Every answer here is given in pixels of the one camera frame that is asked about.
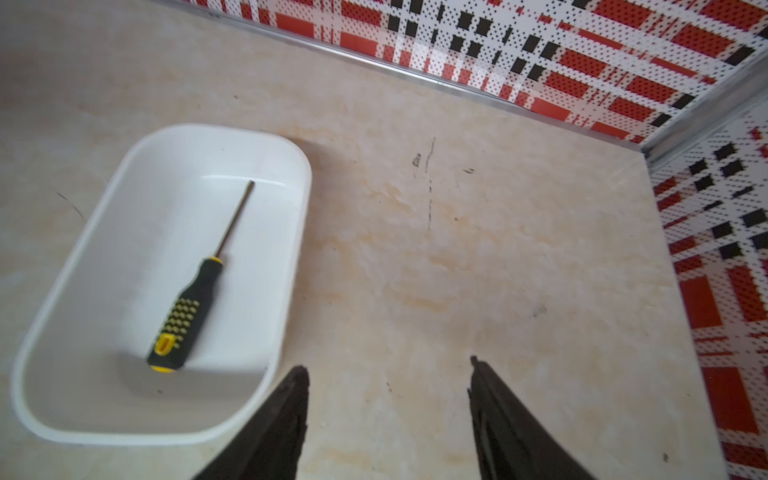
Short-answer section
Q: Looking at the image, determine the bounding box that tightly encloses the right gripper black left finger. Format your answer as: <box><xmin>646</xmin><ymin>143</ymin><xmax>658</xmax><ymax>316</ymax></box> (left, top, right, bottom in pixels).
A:
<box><xmin>195</xmin><ymin>365</ymin><xmax>310</xmax><ymax>480</ymax></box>

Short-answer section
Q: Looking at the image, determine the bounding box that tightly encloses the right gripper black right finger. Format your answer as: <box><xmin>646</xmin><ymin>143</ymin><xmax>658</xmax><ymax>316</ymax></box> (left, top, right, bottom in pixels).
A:
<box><xmin>468</xmin><ymin>356</ymin><xmax>594</xmax><ymax>480</ymax></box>

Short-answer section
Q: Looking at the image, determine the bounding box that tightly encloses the black and yellow screwdriver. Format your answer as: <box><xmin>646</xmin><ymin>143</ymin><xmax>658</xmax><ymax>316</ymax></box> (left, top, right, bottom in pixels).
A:
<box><xmin>146</xmin><ymin>180</ymin><xmax>255</xmax><ymax>373</ymax></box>

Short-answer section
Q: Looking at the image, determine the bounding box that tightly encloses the white plastic bin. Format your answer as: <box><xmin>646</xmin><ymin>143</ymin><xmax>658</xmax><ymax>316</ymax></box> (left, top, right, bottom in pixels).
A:
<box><xmin>11</xmin><ymin>124</ymin><xmax>312</xmax><ymax>445</ymax></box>

